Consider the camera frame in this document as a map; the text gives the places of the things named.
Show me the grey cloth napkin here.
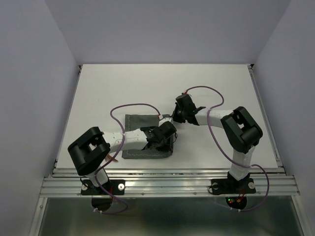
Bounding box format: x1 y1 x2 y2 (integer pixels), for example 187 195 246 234
122 115 173 159

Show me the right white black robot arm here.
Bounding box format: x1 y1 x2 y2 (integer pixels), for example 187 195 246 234
172 93 263 195

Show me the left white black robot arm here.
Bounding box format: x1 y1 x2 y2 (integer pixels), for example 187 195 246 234
67 119 177 194

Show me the copper fork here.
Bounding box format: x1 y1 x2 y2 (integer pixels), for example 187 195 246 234
105 155 111 162

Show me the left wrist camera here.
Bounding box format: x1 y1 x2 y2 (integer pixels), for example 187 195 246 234
158 115 173 126

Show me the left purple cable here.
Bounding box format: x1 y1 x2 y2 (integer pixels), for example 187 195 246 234
93 103 162 214

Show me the purple cable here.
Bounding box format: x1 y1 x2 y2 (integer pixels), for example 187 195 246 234
186 86 270 213
93 103 162 214

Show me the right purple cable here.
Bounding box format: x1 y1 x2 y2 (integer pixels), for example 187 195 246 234
186 86 270 213

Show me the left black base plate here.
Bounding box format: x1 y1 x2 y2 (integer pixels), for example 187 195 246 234
80 179 126 196

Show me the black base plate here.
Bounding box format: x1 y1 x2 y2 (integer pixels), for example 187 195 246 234
80 179 126 196
208 173 256 196

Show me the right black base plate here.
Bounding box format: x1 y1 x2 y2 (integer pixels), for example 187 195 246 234
208 173 256 196

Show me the aluminium right side rail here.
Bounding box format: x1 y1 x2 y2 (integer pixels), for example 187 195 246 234
247 64 286 175

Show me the aluminium rail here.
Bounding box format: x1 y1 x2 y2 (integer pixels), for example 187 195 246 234
247 64 286 175
39 168 300 198

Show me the aluminium front rail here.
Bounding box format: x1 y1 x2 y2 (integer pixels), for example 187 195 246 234
39 168 300 198

